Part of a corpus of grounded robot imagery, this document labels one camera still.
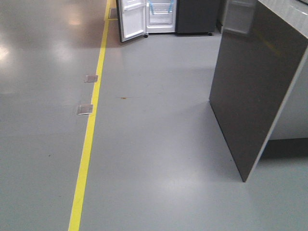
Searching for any grey counter island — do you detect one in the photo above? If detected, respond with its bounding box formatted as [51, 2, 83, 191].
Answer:
[209, 0, 308, 181]

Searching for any dark grey fridge door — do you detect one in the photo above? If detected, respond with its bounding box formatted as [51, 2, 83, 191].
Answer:
[176, 0, 220, 36]

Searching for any metal floor socket plate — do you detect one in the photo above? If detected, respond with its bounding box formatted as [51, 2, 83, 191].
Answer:
[84, 75, 98, 83]
[77, 104, 93, 115]

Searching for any white fridge interior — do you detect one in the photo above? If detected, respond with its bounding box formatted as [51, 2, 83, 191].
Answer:
[146, 0, 177, 34]

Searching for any yellow floor tape line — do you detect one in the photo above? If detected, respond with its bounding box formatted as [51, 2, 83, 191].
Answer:
[68, 0, 116, 231]

